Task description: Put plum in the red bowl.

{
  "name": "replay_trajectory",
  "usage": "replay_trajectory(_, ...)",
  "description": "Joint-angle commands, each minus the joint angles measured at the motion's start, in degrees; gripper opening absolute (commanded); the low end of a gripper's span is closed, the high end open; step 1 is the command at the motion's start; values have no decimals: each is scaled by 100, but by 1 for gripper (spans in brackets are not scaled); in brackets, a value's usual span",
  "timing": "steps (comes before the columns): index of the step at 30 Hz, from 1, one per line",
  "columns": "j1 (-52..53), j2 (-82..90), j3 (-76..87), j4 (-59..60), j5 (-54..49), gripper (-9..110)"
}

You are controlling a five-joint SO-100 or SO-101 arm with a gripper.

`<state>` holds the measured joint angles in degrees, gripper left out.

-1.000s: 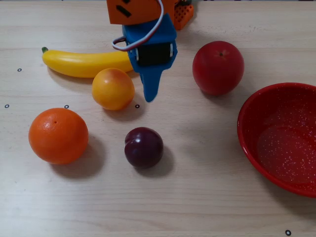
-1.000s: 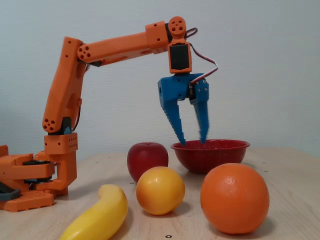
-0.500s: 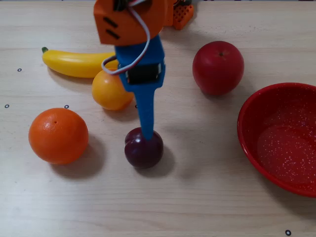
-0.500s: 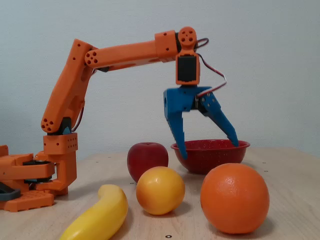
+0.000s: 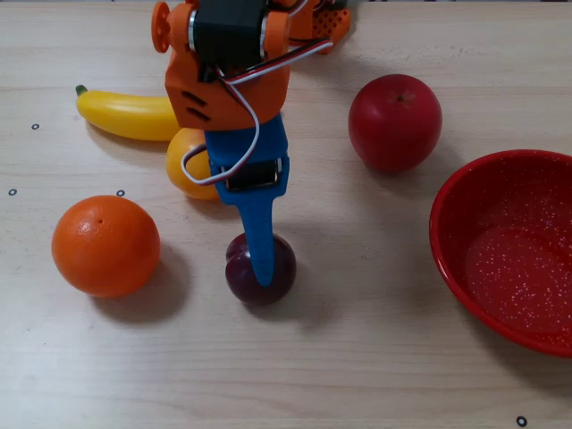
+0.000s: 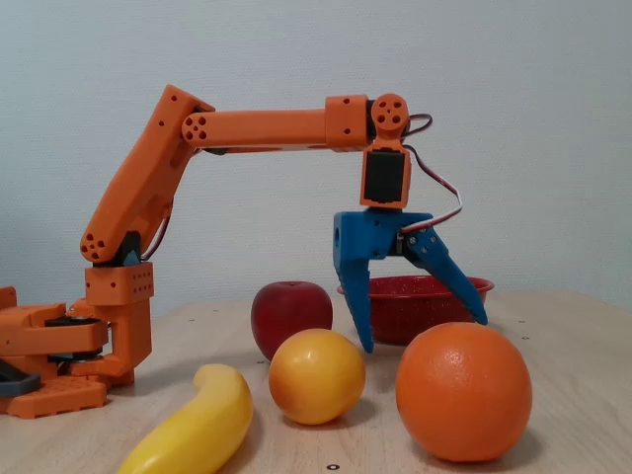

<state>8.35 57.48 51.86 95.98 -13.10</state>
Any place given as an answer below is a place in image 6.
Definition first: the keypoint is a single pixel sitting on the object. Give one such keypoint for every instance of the yellow orange peach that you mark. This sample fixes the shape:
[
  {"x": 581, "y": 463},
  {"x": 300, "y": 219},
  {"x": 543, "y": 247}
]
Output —
[{"x": 317, "y": 377}]

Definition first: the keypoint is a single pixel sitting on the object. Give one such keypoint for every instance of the orange robot base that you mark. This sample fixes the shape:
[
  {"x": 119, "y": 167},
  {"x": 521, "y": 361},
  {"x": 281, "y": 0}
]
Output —
[{"x": 44, "y": 336}]

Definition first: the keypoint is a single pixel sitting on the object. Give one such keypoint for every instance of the black table clamp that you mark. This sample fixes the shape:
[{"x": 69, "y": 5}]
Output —
[{"x": 20, "y": 382}]

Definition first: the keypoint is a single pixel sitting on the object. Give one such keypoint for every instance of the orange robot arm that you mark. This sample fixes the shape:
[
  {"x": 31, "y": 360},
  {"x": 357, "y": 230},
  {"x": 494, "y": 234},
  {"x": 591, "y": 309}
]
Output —
[{"x": 266, "y": 126}]

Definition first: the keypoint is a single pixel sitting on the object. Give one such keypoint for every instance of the red speckled bowl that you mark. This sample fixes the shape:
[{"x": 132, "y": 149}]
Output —
[{"x": 410, "y": 316}]

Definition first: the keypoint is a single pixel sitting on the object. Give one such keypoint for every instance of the orange fruit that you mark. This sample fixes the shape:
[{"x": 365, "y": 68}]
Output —
[{"x": 464, "y": 392}]

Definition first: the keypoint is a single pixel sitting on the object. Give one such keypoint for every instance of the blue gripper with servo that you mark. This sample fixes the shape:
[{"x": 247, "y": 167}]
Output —
[{"x": 367, "y": 236}]

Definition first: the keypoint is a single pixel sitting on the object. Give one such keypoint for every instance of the yellow banana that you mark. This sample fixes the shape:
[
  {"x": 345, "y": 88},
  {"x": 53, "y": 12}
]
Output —
[{"x": 207, "y": 424}]

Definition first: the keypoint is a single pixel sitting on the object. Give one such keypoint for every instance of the red apple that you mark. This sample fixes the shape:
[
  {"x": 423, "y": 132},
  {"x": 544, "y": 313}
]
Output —
[{"x": 291, "y": 311}]

